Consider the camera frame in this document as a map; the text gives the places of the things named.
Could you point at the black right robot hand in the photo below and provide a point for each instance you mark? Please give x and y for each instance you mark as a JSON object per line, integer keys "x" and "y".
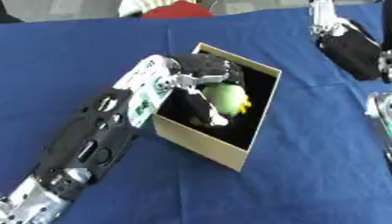
{"x": 352, "y": 51}

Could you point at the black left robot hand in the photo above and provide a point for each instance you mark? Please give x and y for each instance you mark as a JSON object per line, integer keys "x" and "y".
{"x": 204, "y": 65}

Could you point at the green and yellow toy fruit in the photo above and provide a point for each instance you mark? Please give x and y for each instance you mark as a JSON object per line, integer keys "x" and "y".
{"x": 227, "y": 99}

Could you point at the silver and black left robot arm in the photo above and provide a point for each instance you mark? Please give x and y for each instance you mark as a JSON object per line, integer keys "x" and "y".
{"x": 92, "y": 137}

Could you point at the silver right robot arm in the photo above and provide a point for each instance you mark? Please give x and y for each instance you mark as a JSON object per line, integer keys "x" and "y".
{"x": 382, "y": 108}

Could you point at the tan cardboard box black inside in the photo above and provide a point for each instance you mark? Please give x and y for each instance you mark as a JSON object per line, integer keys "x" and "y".
{"x": 204, "y": 143}

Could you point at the person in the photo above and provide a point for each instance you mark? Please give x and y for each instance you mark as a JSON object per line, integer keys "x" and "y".
{"x": 176, "y": 10}

